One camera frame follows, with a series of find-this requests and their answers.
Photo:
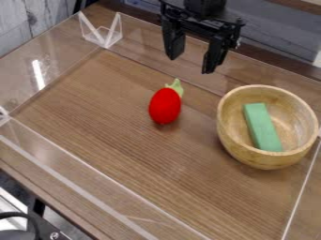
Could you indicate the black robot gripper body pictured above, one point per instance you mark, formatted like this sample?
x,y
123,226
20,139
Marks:
x,y
205,17

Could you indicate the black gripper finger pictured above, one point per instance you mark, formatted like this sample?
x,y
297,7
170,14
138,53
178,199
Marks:
x,y
174,38
216,54

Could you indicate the green rectangular block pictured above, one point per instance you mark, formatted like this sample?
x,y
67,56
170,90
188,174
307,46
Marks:
x,y
261,127

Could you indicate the brown wooden bowl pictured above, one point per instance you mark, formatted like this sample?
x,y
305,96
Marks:
x,y
293,118

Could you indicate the red plush radish toy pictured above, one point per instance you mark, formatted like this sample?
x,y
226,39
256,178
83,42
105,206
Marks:
x,y
166,103

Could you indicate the clear acrylic corner bracket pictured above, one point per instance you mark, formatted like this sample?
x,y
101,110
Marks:
x,y
103,36

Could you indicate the black table leg mount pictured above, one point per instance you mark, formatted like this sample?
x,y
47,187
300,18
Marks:
x,y
48,231

